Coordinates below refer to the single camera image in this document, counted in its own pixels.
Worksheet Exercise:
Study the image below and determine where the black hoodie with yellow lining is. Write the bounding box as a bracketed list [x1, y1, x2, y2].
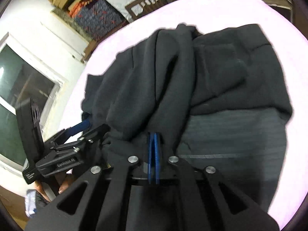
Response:
[81, 23, 294, 231]

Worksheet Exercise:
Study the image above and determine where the person's left hand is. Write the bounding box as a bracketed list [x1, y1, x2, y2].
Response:
[34, 172, 76, 202]

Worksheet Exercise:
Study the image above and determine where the dark patterned folded blanket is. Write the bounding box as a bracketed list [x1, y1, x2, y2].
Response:
[69, 0, 126, 41]

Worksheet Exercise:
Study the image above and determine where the dark wooden chair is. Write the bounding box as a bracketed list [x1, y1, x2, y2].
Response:
[125, 0, 177, 21]

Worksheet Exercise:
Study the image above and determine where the pink printed bed sheet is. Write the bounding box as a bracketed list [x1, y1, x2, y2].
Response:
[45, 0, 307, 230]

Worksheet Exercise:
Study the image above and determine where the window with white frame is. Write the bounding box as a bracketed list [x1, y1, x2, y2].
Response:
[1, 32, 65, 172]

